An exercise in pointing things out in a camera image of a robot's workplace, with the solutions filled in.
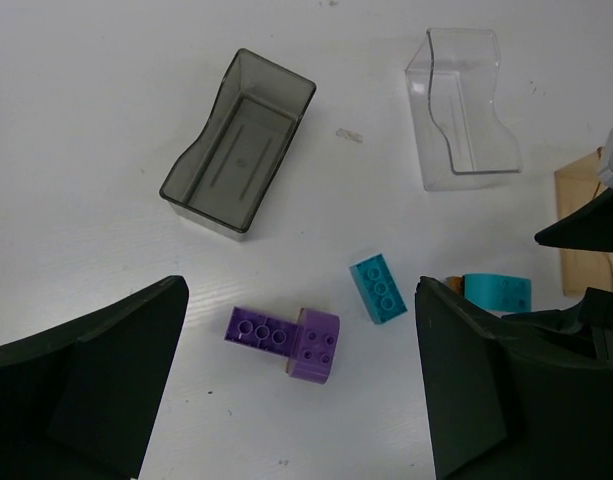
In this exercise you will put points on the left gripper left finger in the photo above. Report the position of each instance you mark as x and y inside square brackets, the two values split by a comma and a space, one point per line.
[80, 400]

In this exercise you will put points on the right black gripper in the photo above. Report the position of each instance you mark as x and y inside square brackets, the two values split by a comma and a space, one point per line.
[591, 319]

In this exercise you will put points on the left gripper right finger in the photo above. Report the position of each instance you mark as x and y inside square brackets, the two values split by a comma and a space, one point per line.
[506, 400]

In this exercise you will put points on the teal rounded lego brick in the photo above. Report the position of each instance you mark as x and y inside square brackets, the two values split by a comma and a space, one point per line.
[499, 293]

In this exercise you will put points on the orange lego brick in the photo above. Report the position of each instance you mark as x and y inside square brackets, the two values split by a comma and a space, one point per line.
[456, 283]

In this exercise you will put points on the amber plastic container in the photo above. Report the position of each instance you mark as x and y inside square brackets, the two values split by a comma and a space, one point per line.
[584, 260]

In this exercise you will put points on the teal flat lego brick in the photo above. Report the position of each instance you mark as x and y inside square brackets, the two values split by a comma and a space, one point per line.
[378, 289]

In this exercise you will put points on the purple flat lego brick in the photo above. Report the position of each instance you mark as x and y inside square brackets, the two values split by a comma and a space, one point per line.
[262, 332]

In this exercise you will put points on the purple rounded lego brick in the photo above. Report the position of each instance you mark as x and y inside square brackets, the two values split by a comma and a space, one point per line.
[314, 351]

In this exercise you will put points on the smoky grey plastic container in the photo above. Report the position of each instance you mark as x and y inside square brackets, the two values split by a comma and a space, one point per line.
[220, 180]

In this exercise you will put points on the clear plastic container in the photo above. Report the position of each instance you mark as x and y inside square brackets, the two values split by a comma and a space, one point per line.
[451, 82]

